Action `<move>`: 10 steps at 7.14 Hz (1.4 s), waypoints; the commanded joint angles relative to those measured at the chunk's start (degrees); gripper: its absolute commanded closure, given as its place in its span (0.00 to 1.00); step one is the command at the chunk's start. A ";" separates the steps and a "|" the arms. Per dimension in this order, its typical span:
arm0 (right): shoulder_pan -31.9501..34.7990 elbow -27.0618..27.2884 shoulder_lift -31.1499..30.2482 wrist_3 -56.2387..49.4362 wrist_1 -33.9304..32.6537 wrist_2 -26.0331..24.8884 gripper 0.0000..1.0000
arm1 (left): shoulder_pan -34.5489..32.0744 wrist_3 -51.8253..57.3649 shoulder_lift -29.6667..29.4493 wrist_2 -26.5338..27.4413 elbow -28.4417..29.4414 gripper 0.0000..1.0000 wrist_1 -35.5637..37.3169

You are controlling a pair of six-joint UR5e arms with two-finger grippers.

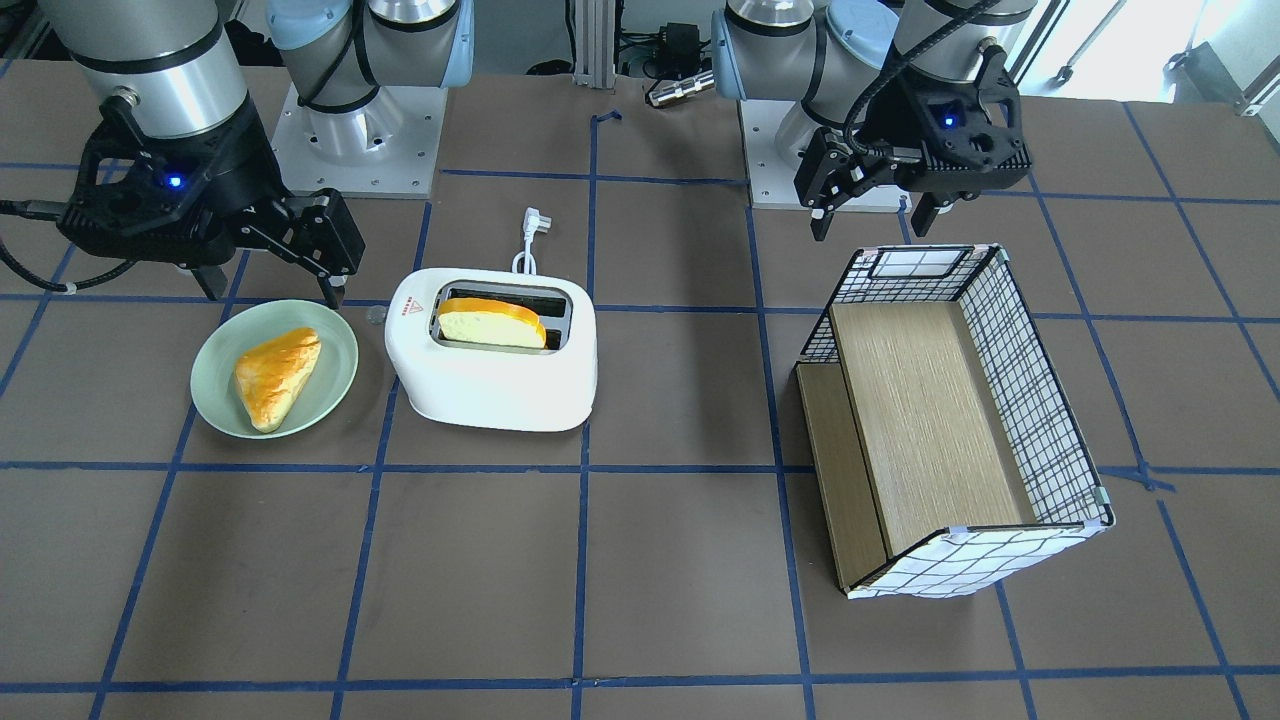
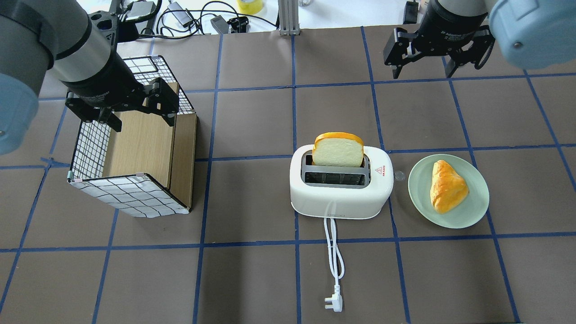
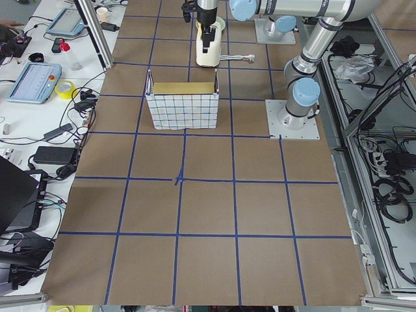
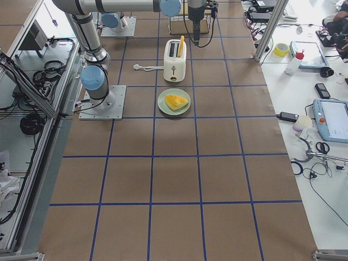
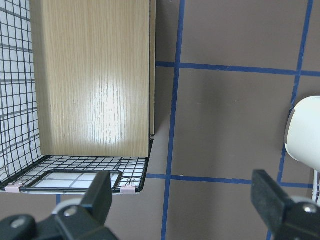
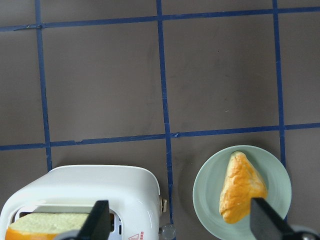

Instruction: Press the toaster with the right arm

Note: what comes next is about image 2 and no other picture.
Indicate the toast bread slice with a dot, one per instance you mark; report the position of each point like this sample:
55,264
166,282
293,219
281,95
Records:
339,149

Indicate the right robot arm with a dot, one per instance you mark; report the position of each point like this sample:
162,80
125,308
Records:
531,34

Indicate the yellow tape roll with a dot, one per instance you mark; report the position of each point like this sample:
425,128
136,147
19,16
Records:
250,7

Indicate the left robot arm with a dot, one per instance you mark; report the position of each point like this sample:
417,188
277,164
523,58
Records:
80,50

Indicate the golden triangular pastry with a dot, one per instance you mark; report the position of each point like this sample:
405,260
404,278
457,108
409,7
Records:
448,188

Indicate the black power adapter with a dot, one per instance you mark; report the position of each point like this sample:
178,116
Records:
411,12

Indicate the aluminium frame post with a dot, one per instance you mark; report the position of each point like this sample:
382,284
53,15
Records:
289,23

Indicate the grey power brick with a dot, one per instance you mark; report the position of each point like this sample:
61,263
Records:
181,15

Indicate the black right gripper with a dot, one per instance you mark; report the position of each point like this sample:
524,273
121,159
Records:
446,28

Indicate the light green plate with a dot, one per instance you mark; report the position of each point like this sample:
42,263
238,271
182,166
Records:
469,212

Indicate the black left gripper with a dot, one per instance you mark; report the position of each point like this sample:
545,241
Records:
102,80

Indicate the white two-slot toaster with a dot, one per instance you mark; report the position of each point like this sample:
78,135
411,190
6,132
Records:
354,193

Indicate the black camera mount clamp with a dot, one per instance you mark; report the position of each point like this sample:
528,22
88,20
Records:
127,20

